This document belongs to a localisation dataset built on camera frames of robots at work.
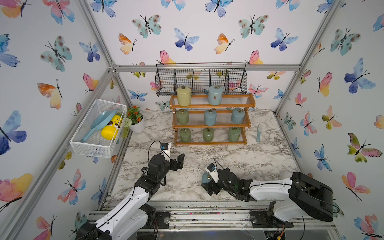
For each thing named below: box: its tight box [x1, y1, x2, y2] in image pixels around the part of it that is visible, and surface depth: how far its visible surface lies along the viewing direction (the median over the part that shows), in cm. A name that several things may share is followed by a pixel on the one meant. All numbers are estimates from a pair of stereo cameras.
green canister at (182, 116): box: [176, 108, 189, 125], surface depth 92 cm
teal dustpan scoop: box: [81, 108, 118, 143], surface depth 71 cm
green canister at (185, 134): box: [179, 128, 191, 143], surface depth 101 cm
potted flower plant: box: [122, 105, 145, 138], surface depth 102 cm
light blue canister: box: [208, 85, 223, 106], surface depth 83 cm
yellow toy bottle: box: [100, 114, 123, 141], surface depth 71 cm
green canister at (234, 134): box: [228, 127, 242, 143], surface depth 100 cm
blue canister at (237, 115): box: [231, 107, 245, 125], surface depth 92 cm
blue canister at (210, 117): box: [204, 109, 217, 126], surface depth 92 cm
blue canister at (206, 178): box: [202, 172, 213, 184], surface depth 81 cm
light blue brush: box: [255, 124, 263, 143], surface depth 111 cm
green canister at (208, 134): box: [203, 127, 215, 142], surface depth 101 cm
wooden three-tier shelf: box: [169, 93, 256, 146], surface depth 98 cm
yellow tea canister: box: [176, 85, 192, 107], surface depth 83 cm
